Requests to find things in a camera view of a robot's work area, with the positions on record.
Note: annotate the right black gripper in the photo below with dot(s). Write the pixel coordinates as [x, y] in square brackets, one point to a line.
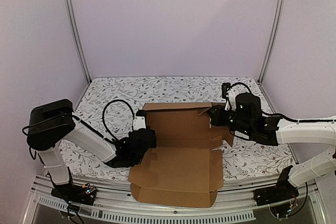
[220, 115]

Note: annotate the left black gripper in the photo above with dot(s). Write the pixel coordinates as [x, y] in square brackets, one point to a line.
[154, 144]

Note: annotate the brown cardboard box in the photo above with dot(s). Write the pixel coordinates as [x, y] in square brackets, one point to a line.
[186, 167]

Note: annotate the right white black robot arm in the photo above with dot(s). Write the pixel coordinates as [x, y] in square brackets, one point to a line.
[242, 113]

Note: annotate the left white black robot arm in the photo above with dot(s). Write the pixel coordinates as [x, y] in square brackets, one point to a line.
[53, 122]

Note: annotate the floral patterned table mat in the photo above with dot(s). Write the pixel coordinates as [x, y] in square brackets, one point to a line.
[108, 103]

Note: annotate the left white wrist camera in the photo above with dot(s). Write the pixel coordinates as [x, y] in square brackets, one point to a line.
[139, 121]

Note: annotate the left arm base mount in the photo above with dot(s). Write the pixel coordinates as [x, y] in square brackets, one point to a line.
[69, 192]

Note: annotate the aluminium front rail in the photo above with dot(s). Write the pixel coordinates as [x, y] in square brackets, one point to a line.
[115, 204]

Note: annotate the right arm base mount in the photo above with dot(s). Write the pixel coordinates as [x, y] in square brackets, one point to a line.
[282, 190]

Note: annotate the right aluminium frame post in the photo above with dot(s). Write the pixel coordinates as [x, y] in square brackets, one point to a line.
[271, 41]

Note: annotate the aluminium frame post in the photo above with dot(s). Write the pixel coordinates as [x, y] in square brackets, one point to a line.
[77, 41]
[271, 41]

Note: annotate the left aluminium frame post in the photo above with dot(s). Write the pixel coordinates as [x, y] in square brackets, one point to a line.
[77, 41]

